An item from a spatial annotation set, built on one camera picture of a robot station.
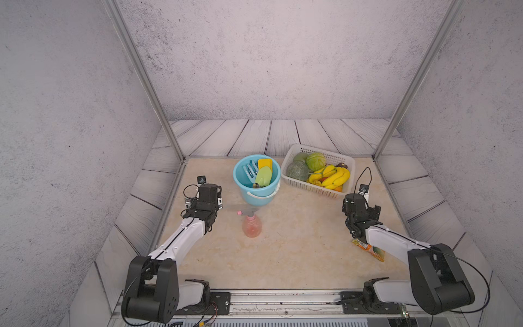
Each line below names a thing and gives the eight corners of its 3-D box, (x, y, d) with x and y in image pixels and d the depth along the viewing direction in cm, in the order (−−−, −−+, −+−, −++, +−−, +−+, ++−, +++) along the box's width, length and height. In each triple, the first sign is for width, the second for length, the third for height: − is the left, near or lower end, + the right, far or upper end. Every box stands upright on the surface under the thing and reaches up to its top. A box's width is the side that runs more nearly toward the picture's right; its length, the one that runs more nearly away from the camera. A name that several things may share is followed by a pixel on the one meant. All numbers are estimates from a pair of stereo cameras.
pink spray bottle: (242, 239, 91) (237, 218, 77) (241, 231, 94) (236, 209, 80) (261, 235, 93) (259, 214, 79) (259, 227, 95) (257, 205, 81)
